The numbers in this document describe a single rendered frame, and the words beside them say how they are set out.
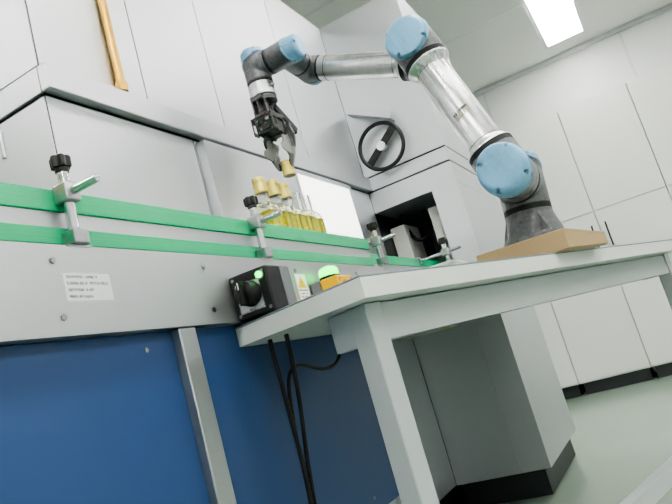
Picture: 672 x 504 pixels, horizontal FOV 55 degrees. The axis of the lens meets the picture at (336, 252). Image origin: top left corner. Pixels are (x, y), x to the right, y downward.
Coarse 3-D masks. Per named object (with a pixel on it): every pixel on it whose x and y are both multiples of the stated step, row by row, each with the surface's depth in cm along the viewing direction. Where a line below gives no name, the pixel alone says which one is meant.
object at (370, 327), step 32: (480, 288) 124; (512, 288) 133; (544, 288) 143; (576, 288) 154; (352, 320) 101; (384, 320) 101; (416, 320) 107; (448, 320) 114; (384, 352) 98; (384, 384) 97; (384, 416) 97; (416, 448) 96; (416, 480) 94
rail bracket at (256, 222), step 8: (248, 200) 129; (256, 200) 130; (248, 208) 130; (256, 208) 130; (256, 216) 128; (264, 216) 128; (272, 216) 127; (248, 224) 129; (256, 224) 128; (264, 224) 130; (256, 232) 129; (264, 240) 129; (264, 248) 127; (264, 256) 127; (272, 256) 128
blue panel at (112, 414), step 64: (0, 384) 73; (64, 384) 80; (128, 384) 89; (256, 384) 114; (320, 384) 133; (0, 448) 70; (64, 448) 77; (128, 448) 85; (192, 448) 96; (256, 448) 108; (320, 448) 125; (384, 448) 149
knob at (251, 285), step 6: (240, 282) 109; (246, 282) 110; (252, 282) 110; (240, 288) 108; (246, 288) 109; (252, 288) 109; (258, 288) 110; (240, 294) 108; (246, 294) 109; (252, 294) 109; (258, 294) 110; (240, 300) 108; (246, 300) 109; (252, 300) 109; (258, 300) 110; (252, 306) 111
